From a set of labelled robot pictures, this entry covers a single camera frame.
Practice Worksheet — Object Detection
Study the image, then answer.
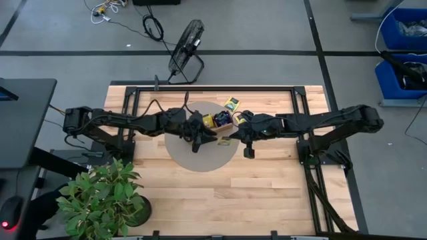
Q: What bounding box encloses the wooden tea organizer box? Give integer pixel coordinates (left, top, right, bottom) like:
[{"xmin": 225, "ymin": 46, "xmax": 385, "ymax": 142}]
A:
[{"xmin": 199, "ymin": 111, "xmax": 234, "ymax": 133}]

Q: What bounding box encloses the grey metal stand base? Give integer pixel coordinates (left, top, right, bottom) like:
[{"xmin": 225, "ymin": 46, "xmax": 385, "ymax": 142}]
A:
[{"xmin": 350, "ymin": 0, "xmax": 401, "ymax": 23}]

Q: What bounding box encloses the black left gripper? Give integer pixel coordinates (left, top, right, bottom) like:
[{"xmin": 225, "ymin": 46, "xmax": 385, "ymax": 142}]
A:
[{"xmin": 183, "ymin": 111, "xmax": 218, "ymax": 154}]

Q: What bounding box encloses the dark blue blackcurrant tea bag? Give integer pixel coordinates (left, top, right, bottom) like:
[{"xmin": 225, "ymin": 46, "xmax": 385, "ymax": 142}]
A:
[
  {"xmin": 220, "ymin": 111, "xmax": 233, "ymax": 127},
  {"xmin": 213, "ymin": 111, "xmax": 226, "ymax": 127}
]

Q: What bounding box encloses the green leafy plant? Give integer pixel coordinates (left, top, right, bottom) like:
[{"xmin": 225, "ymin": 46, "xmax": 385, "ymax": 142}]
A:
[{"xmin": 55, "ymin": 157, "xmax": 146, "ymax": 240}]

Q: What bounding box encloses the black equipment case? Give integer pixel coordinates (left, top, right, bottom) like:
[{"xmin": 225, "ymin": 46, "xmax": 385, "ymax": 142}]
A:
[{"xmin": 132, "ymin": 0, "xmax": 182, "ymax": 7}]

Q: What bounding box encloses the black floor fan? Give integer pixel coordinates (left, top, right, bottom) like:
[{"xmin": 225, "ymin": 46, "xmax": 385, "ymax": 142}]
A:
[{"xmin": 167, "ymin": 19, "xmax": 205, "ymax": 85}]

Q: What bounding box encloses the black desk monitor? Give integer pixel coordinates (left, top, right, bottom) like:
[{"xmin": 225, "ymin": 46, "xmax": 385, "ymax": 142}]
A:
[{"xmin": 0, "ymin": 85, "xmax": 19, "ymax": 101}]

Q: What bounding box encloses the white yellow cable tangle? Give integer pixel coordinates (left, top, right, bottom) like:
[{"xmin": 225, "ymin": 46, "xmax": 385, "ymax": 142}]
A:
[{"xmin": 89, "ymin": 0, "xmax": 129, "ymax": 25}]

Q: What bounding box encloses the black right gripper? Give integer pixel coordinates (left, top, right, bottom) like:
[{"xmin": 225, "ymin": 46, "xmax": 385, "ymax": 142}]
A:
[{"xmin": 229, "ymin": 113, "xmax": 260, "ymax": 160}]

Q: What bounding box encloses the person's leg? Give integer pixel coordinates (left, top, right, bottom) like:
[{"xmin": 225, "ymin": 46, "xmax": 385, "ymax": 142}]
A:
[{"xmin": 19, "ymin": 191, "xmax": 69, "ymax": 240}]

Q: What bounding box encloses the round grey table mat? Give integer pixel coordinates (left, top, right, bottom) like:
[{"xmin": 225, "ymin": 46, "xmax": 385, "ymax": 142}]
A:
[{"xmin": 164, "ymin": 101, "xmax": 240, "ymax": 173}]

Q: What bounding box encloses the black cable bundle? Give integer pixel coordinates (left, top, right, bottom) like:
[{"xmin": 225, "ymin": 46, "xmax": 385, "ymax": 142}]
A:
[{"xmin": 305, "ymin": 165, "xmax": 357, "ymax": 234}]

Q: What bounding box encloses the blue storage bin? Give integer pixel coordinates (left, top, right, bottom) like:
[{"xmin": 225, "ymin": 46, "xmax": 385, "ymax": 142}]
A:
[
  {"xmin": 374, "ymin": 53, "xmax": 427, "ymax": 101},
  {"xmin": 380, "ymin": 7, "xmax": 427, "ymax": 51}
]

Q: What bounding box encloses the coiled black cable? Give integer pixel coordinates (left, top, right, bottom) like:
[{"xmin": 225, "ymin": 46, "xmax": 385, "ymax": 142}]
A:
[{"xmin": 142, "ymin": 13, "xmax": 165, "ymax": 43}]

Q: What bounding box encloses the black plant pot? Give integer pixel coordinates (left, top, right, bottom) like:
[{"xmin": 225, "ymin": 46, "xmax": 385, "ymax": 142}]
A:
[{"xmin": 128, "ymin": 195, "xmax": 153, "ymax": 228}]

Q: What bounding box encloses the black desk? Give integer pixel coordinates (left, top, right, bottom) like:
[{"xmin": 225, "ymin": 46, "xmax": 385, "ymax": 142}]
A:
[
  {"xmin": 0, "ymin": 165, "xmax": 43, "ymax": 240},
  {"xmin": 0, "ymin": 78, "xmax": 57, "ymax": 169}
]

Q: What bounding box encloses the black computer mouse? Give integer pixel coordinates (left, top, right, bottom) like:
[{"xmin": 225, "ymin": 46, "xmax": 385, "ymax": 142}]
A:
[{"xmin": 0, "ymin": 195, "xmax": 23, "ymax": 231}]

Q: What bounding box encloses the black bar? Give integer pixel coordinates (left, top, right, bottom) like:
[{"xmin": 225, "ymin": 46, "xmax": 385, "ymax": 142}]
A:
[{"xmin": 380, "ymin": 49, "xmax": 427, "ymax": 86}]

